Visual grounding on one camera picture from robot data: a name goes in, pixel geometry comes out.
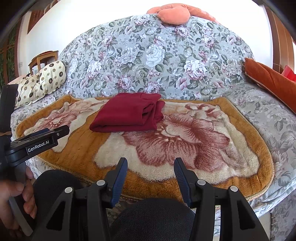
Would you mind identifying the grey floral quilt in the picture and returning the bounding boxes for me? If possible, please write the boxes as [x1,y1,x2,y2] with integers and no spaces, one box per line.
[9,14,296,241]

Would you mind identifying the wooden chair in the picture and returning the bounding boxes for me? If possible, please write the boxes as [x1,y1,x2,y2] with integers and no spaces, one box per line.
[264,5,295,73]

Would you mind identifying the wooden side table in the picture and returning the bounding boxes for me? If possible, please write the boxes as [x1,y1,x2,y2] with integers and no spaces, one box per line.
[28,51,58,75]

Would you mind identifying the cream dotted pillow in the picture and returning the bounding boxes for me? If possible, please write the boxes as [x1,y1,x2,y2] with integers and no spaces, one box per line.
[15,60,66,109]

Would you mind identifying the orange velvet cushion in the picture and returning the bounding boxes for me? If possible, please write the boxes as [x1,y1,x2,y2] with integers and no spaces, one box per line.
[244,58,296,113]

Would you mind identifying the plush floral orange blanket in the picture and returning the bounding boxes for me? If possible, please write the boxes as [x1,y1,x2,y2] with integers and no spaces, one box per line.
[16,95,274,200]

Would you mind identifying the peach pink pillow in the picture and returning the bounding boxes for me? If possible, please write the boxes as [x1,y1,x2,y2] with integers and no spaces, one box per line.
[147,3,216,25]

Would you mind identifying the dark red sweater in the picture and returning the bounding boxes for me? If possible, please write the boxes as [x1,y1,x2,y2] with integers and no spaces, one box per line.
[89,93,165,133]

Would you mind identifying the red object behind cushion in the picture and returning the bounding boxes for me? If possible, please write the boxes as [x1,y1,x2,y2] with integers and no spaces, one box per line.
[281,65,296,82]

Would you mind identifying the person's black trouser legs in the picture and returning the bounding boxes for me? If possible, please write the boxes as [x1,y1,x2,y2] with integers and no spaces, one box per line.
[33,170,195,240]

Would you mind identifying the person's left hand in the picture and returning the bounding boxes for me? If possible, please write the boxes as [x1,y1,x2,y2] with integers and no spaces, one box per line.
[1,166,37,230]

